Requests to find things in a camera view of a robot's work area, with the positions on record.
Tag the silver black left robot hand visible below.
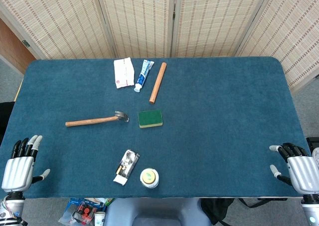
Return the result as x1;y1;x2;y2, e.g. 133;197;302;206
1;135;51;193

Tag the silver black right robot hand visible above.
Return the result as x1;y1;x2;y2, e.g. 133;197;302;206
269;143;319;196

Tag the wooden handled claw hammer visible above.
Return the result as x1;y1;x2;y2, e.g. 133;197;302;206
65;111;130;128

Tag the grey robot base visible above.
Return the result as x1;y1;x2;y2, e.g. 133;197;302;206
106;198;212;226

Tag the green yellow scrubbing sponge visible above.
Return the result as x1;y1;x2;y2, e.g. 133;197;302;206
138;109;163;129

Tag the black object with white dial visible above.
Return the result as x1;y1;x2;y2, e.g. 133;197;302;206
306;137;319;167

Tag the blue plastic package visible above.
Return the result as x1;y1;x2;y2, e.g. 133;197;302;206
66;198;87;212

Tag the clear box with red parts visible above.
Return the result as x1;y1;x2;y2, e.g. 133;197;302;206
58;198;105;226

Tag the black bag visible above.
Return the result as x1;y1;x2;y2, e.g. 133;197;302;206
200;198;235;226

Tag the white paper cup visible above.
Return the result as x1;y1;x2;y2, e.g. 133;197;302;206
94;211;106;226

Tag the blue table carpet cloth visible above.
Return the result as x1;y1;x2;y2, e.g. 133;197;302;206
0;56;311;199

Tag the black open carton box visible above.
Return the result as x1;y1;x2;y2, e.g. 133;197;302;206
113;149;140;186

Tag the brown wooden door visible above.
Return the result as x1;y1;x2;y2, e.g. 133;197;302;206
0;17;37;74

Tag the white drink bottle yellow cap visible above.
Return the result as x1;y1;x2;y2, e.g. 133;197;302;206
140;168;160;189

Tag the woven bamboo screen panel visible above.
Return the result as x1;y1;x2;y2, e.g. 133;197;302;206
171;0;271;58
96;0;175;58
236;0;319;94
0;0;118;60

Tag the white crumpled paper packet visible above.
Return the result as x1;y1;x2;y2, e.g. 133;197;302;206
113;57;136;89

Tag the blue white toothpaste tube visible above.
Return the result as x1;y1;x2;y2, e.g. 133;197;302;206
133;59;155;93

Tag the round wooden rod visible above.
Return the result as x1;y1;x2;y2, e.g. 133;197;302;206
149;62;167;104

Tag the black strap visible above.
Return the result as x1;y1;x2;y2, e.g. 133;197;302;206
238;198;287;208

